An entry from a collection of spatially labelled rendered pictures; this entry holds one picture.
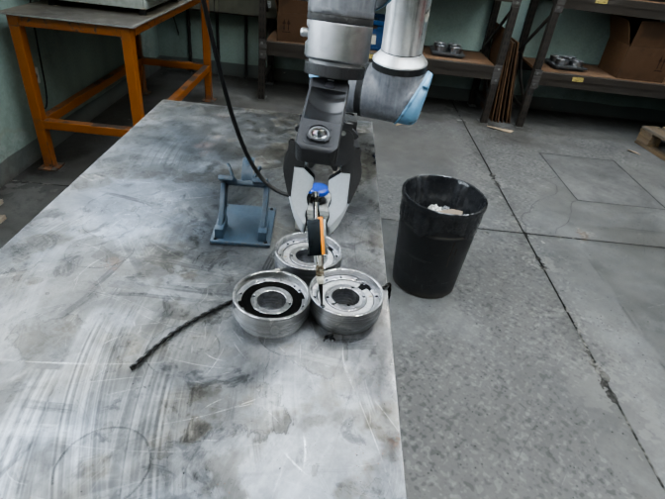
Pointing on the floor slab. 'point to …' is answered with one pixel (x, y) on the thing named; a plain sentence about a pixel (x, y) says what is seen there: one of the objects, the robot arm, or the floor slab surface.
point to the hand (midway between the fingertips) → (316, 226)
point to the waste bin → (434, 233)
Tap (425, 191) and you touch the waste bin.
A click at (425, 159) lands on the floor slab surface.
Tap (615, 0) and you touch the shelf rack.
